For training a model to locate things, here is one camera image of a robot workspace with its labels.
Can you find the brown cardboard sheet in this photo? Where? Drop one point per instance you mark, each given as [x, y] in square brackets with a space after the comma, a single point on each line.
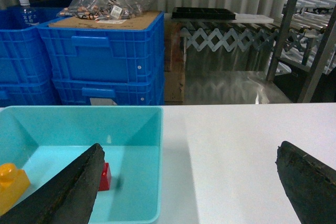
[137, 23]

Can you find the expandable roller conveyor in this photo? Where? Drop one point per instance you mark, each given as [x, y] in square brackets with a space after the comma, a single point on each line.
[303, 38]

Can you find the blue crate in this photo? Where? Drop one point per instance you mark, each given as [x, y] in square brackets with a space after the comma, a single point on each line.
[24, 57]
[43, 93]
[80, 92]
[105, 55]

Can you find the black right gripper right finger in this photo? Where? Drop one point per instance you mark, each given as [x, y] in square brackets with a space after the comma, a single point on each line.
[308, 183]

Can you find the red toy block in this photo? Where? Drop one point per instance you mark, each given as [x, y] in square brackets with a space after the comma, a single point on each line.
[105, 180]

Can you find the lower left blue crate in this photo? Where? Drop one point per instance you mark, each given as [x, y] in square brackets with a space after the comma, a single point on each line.
[43, 93]

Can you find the upper right blue crate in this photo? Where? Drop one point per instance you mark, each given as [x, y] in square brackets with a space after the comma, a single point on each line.
[105, 55]

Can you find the upper left blue crate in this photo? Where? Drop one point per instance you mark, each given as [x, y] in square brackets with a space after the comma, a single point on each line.
[24, 57]

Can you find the lower right blue crate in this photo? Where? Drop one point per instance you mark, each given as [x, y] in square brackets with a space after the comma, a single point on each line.
[80, 92]

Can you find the clear water bottle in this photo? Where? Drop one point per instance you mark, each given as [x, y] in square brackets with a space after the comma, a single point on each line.
[28, 15]

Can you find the yellow toy block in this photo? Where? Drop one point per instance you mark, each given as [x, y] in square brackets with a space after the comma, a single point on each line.
[14, 182]

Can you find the teal plastic box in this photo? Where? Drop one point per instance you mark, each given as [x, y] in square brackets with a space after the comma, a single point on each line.
[42, 140]

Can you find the black plastic tray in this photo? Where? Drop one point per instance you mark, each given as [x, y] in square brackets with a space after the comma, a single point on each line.
[202, 13]

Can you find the steel frame post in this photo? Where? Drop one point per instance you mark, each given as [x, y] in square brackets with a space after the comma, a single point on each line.
[281, 39]

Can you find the plastic bag of batteries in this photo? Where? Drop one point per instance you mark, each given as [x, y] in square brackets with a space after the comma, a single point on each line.
[106, 9]

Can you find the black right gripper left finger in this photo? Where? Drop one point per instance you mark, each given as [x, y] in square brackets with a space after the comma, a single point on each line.
[68, 197]

